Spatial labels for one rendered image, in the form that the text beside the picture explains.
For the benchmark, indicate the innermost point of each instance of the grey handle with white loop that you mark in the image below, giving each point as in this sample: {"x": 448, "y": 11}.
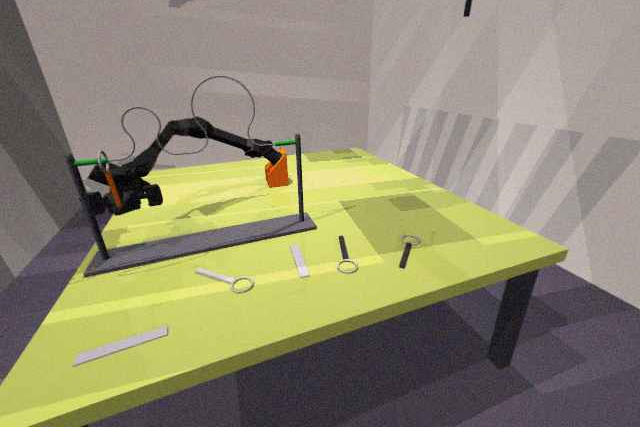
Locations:
{"x": 406, "y": 250}
{"x": 345, "y": 256}

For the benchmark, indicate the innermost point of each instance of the orange handle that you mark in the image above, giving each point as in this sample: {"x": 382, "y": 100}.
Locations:
{"x": 109, "y": 178}

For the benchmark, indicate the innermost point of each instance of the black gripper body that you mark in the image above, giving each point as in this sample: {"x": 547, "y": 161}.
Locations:
{"x": 152, "y": 192}

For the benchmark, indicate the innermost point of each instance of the white ring with flat handle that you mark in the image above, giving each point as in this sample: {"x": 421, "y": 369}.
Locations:
{"x": 222, "y": 277}

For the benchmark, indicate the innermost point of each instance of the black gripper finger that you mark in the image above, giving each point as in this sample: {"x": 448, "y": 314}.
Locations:
{"x": 111, "y": 204}
{"x": 130, "y": 202}

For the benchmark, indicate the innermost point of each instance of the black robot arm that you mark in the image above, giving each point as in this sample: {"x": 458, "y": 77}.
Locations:
{"x": 142, "y": 165}

